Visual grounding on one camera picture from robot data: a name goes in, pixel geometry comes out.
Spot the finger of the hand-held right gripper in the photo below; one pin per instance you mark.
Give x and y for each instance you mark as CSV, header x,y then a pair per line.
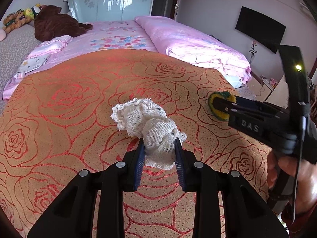
x,y
225,105
262,105

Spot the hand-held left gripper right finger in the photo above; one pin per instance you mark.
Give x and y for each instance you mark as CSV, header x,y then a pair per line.
x,y
178,164

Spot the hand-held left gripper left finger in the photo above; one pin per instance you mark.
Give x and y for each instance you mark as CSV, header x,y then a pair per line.
x,y
139,164

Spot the green and yellow sponge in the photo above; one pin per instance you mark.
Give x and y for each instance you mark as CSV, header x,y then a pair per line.
x,y
218,94

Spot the white mesh cloth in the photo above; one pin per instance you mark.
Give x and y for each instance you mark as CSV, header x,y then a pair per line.
x,y
148,126

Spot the person's right forearm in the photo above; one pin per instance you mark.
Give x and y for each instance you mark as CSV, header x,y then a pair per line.
x,y
305,219

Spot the person's right hand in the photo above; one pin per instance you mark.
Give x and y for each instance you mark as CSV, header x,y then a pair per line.
x,y
273,168

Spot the low white cabinet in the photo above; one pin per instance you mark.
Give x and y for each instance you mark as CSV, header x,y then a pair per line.
x,y
260,89

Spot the tall white cabinet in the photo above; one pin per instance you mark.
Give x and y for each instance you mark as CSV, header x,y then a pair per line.
x,y
277,96

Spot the white folded quilt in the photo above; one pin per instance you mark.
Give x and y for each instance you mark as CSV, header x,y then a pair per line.
x,y
232,81

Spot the pink floral box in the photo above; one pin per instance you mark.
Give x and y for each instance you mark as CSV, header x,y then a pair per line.
x,y
273,82

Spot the rose in glass vase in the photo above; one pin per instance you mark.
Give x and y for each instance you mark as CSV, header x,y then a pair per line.
x,y
253,52

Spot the folded pink duvet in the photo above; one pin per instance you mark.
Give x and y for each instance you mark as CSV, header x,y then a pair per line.
x,y
188,44

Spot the bedroom door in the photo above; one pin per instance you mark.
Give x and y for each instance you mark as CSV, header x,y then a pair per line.
x,y
176,5

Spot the pink floral bed sheet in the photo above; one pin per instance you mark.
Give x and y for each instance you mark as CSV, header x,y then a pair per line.
x,y
116,37

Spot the white star print cloth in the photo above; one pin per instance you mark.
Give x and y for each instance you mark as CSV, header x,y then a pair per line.
x,y
33,63

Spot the glass door wardrobe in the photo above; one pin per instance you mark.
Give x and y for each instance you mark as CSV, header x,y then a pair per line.
x,y
111,0

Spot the brown plush bear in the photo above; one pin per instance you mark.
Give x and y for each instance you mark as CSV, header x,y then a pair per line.
x,y
57,24

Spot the penguin plush toy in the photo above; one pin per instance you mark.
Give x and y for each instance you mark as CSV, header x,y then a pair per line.
x,y
37,9

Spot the yellow green plush toy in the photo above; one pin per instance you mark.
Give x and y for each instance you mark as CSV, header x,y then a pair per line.
x,y
29,13

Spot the pink neck pillow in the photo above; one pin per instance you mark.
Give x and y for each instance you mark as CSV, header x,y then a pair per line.
x,y
2,35

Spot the brown teddy bears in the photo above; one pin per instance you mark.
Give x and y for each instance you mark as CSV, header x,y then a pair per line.
x,y
13,21

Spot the black wall television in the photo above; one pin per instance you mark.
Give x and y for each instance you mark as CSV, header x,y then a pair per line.
x,y
260,27

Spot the grey patterned bed frame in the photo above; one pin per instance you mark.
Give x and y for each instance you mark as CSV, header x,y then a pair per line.
x,y
14,52

